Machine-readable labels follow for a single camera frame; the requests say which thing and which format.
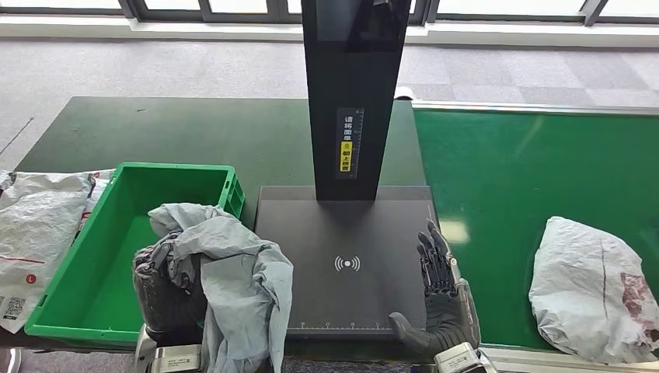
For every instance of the grey poly mailer parcel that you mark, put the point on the grey poly mailer parcel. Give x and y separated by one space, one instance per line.
242 288
582 288

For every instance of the white round object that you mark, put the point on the white round object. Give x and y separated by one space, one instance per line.
403 93

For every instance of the white parcel bag with red print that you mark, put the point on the white parcel bag with red print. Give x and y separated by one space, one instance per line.
99 183

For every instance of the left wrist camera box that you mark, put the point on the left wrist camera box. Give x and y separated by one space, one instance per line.
177 359

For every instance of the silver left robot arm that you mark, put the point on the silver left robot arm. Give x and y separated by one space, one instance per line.
141 352

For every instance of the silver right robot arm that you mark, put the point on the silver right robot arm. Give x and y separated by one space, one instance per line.
486 364

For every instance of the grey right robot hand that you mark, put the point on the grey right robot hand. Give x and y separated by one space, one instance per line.
448 319

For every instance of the white window sill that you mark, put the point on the white window sill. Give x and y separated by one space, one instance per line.
103 28

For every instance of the white parcel bag with QR code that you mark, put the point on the white parcel bag with QR code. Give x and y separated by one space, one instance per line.
36 226

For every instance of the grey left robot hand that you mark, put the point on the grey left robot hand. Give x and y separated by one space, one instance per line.
159 303

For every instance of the yellow and black label sticker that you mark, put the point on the yellow and black label sticker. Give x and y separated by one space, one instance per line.
346 157

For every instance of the dark window frame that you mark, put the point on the dark window frame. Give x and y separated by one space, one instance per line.
170 14

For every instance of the green plastic crate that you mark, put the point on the green plastic crate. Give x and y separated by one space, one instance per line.
92 293

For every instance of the green conveyor belt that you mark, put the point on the green conveyor belt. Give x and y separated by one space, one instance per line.
515 180

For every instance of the black inbound scanning machine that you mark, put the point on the black inbound scanning machine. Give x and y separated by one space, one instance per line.
360 298

